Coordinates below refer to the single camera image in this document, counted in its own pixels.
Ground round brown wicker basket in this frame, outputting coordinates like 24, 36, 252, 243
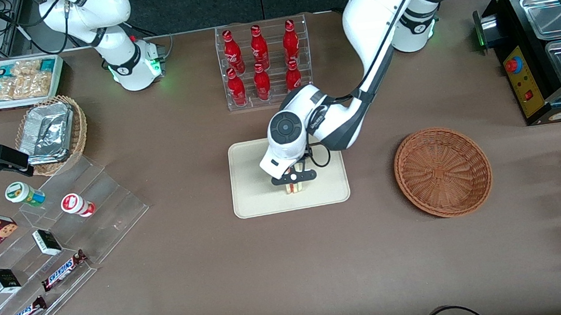
390, 122, 497, 224

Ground red cola bottle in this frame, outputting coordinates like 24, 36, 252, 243
283, 58, 304, 94
226, 66, 249, 108
280, 19, 302, 67
248, 24, 271, 71
221, 28, 247, 76
251, 62, 273, 102

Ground clear acrylic bottle rack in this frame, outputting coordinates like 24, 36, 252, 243
213, 13, 316, 113

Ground clear acrylic stepped display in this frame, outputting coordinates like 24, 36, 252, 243
0, 148, 161, 315

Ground small light wicker basket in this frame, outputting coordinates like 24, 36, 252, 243
10, 93, 93, 180

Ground silver foil package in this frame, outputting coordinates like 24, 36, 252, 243
15, 113, 74, 167
24, 101, 75, 127

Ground clear bag of crackers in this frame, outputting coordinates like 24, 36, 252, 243
10, 74, 36, 100
29, 71, 55, 98
0, 77, 18, 102
10, 59, 44, 78

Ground beige plastic tray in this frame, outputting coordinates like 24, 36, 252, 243
226, 130, 353, 220

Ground red lid yogurt cup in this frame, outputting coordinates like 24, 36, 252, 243
59, 191, 97, 221

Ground small black carton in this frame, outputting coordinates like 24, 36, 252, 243
31, 227, 64, 258
0, 266, 23, 295

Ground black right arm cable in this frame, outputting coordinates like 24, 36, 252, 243
0, 0, 110, 61

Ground green lid yogurt cup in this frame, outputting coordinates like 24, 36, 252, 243
4, 179, 47, 210

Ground triangular sandwich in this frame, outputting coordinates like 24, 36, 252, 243
283, 162, 312, 196

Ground white rectangular snack bin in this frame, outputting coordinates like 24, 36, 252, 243
0, 53, 68, 111

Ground black right base cables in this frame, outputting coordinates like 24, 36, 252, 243
124, 17, 176, 65

